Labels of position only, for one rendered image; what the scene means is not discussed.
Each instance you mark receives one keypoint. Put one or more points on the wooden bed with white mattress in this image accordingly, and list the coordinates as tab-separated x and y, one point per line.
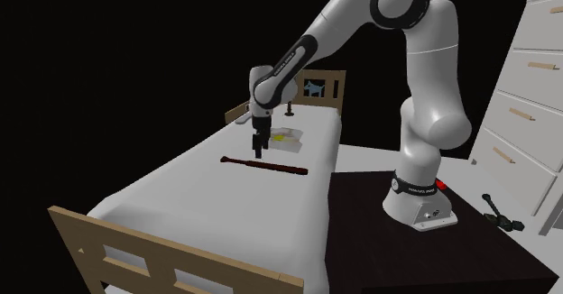
228	205

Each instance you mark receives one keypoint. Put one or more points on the dark robot stand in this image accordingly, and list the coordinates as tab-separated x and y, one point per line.
422	258

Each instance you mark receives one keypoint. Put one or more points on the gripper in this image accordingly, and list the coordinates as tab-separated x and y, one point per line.
261	131

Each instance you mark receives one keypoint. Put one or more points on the white chest of drawers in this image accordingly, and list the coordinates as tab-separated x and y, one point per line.
525	108

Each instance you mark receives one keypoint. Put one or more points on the clear box with yellow item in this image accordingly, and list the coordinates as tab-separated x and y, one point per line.
288	139

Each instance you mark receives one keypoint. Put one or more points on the dark green toy on floor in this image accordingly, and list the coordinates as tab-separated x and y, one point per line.
501	216

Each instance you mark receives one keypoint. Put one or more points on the white curved object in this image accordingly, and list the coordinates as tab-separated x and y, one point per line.
243	119

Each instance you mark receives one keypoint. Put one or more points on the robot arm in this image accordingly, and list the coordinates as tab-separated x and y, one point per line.
433	86

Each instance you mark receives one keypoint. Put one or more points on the small dark brown stand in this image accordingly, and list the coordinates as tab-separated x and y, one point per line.
289	110

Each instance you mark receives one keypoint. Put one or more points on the dark brown baseball bat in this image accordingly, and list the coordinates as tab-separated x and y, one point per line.
268	166

